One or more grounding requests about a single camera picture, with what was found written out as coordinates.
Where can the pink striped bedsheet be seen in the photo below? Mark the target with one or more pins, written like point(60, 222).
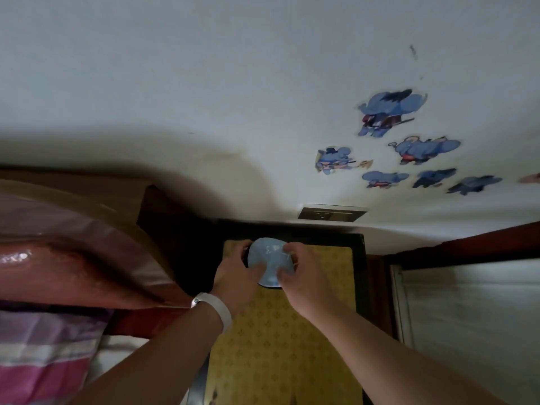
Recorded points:
point(38, 358)

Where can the white wristband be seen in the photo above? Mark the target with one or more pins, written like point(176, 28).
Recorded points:
point(217, 307)

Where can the person's right thumb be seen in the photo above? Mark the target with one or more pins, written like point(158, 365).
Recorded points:
point(285, 279)

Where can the yellow patterned table mat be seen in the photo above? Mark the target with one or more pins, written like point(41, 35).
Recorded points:
point(287, 354)

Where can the brown wooden headboard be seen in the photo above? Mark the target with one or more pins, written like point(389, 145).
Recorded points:
point(105, 183)

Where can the brown wooden frame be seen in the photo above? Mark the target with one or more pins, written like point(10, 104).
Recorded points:
point(464, 244)

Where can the person's left forearm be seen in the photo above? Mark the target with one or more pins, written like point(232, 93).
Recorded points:
point(156, 362)

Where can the person's right forearm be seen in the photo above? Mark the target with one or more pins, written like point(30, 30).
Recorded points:
point(379, 358)

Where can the white cabinet door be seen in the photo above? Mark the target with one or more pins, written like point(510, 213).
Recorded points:
point(472, 324)

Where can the glossy pink pillow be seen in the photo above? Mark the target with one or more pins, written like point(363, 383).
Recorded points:
point(76, 257)

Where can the group of blue cartoon stickers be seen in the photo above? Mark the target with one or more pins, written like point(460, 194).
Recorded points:
point(415, 149)

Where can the black bedside table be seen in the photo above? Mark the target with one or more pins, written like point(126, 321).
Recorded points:
point(359, 274)

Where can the light blue face mask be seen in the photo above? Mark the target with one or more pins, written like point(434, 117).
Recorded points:
point(269, 261)

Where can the person's right hand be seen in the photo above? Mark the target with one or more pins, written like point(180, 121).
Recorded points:
point(310, 286)

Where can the person's left fingers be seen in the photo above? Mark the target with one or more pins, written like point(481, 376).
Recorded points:
point(244, 249)

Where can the beige wall socket plate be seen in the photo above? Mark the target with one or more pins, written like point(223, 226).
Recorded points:
point(332, 213)

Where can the person's left hand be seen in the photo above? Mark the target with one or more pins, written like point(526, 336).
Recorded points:
point(231, 282)

